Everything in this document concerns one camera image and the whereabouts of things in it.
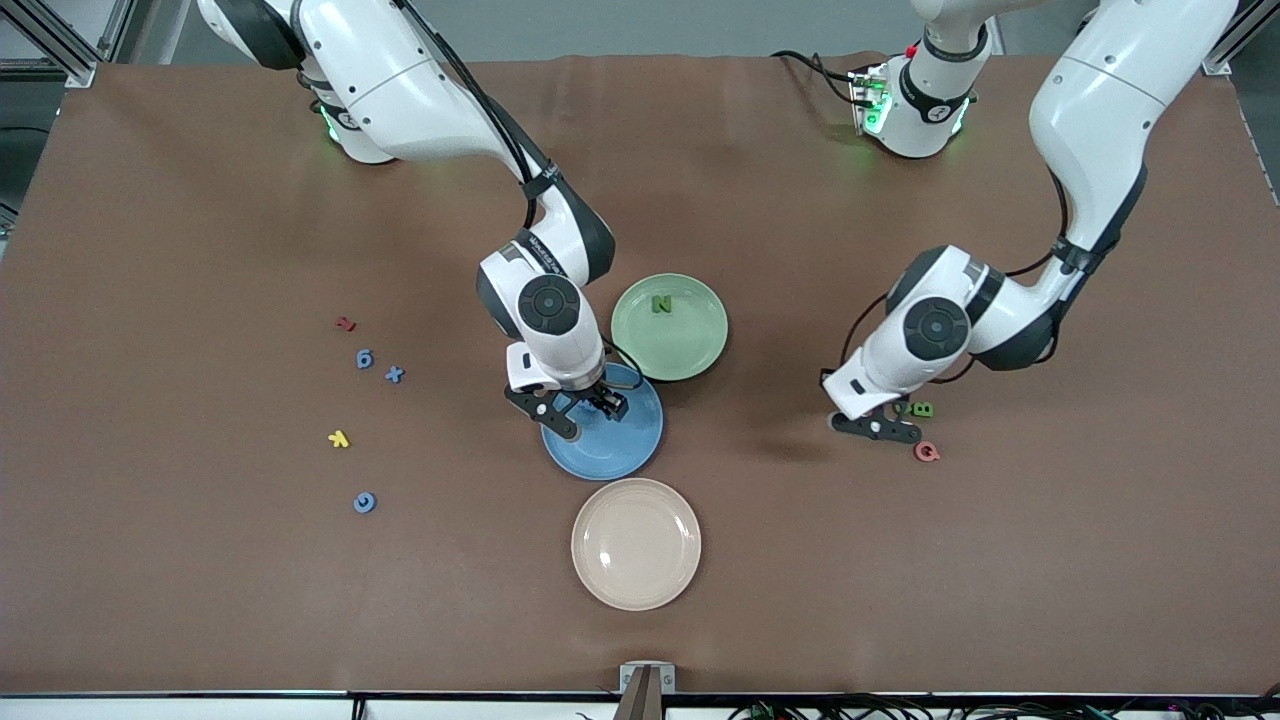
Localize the green round plate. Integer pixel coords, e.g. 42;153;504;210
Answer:
610;272;730;384

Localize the white table edge rail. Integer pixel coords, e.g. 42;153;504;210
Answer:
0;697;1280;720

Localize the blue round plate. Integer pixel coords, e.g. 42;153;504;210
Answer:
541;362;665;482

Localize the black left arm base cable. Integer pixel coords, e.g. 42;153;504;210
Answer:
770;48;871;109

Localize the brown table cover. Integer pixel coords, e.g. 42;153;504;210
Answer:
0;52;1280;698

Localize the camera mounting post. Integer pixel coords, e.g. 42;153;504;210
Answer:
612;667;666;720

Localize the aluminium frame profile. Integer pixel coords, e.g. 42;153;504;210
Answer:
1203;0;1280;77
98;0;135;63
0;0;101;89

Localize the beige round plate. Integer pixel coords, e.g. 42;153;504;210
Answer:
570;477;703;613

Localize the grey metal mounting bracket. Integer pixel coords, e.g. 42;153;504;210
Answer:
619;661;677;694

